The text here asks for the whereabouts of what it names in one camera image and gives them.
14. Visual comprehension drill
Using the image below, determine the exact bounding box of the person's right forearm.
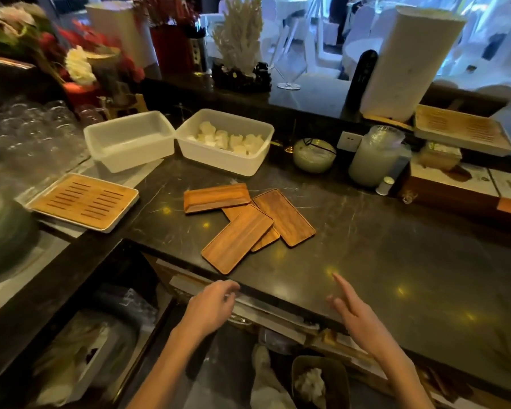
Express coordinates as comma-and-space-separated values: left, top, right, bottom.
374, 341, 436, 409

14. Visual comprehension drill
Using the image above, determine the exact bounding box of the white wall socket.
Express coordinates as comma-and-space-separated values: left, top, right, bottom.
337, 130, 364, 153

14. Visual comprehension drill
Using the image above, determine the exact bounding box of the dark bin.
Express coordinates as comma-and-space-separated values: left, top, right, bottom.
291, 355, 351, 409

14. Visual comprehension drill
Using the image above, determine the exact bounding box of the crumpled white paper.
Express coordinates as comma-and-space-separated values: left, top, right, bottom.
294, 368, 327, 408

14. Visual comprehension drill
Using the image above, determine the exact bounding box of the empty white plastic container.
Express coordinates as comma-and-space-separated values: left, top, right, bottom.
83, 110, 176, 174

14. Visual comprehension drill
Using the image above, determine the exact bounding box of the person's left forearm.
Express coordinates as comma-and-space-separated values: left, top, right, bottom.
125, 324, 210, 409

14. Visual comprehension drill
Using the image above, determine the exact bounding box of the white marble column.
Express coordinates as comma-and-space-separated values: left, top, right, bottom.
359, 6, 468, 123

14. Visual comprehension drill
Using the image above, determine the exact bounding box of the round green dish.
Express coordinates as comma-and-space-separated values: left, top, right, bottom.
0, 185, 40, 278

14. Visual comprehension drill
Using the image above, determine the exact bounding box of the person's right hand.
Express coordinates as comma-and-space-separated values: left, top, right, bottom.
326, 272, 393, 359

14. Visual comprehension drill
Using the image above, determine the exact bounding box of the white cloth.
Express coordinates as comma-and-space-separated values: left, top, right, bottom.
250, 344, 297, 409

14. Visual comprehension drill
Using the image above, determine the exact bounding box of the flower bouquet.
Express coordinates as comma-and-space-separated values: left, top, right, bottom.
0, 1, 146, 108

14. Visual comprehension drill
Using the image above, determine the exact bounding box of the brown wooden box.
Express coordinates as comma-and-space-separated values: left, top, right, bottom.
397, 156, 511, 228

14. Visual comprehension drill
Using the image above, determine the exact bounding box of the person's left hand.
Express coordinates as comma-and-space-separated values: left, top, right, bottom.
179, 279, 241, 337

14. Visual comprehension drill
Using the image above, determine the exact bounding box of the round white table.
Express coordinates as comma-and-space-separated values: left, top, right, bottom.
342, 37, 384, 78

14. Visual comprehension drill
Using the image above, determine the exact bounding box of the small white bottle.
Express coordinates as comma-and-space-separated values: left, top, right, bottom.
375, 176, 396, 197

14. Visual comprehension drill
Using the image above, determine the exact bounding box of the slatted bamboo tray white base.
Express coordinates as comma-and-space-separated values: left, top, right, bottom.
413, 104, 511, 157
25, 172, 140, 234

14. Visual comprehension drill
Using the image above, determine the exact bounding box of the white cylinder vase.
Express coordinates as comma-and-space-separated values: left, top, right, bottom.
85, 0, 158, 69

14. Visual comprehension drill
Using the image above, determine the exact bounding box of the clear plastic bag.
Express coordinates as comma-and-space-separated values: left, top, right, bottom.
29, 310, 138, 408

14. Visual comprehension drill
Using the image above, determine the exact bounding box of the rectangular wooden tray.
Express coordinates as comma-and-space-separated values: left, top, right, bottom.
200, 204, 275, 276
222, 203, 281, 253
252, 189, 317, 248
183, 183, 252, 215

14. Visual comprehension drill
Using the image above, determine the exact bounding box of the red vase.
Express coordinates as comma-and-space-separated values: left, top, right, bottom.
149, 24, 195, 78

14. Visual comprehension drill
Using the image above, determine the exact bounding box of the white coral ornament black base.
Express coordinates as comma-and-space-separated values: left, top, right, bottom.
211, 0, 273, 94

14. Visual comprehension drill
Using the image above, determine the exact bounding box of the tall black bottle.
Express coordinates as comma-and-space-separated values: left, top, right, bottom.
342, 49, 379, 120

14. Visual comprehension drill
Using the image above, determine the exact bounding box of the small beige packet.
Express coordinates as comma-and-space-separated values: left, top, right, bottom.
416, 141, 463, 172

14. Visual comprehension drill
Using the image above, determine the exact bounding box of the pile of white cubes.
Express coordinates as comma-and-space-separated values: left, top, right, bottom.
187, 121, 266, 157

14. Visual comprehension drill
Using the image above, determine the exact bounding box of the group of clear glass cups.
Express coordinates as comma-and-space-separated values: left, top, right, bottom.
0, 95, 108, 183

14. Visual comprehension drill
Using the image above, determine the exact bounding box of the clear wine glass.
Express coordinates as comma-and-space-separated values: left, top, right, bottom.
272, 50, 308, 91

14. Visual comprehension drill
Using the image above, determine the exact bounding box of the plastic wrapped glass jar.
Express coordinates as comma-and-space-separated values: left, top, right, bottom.
348, 125, 407, 188

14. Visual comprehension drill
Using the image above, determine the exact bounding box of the green ceramic lidded bowl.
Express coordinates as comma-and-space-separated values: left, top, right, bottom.
292, 137, 337, 174

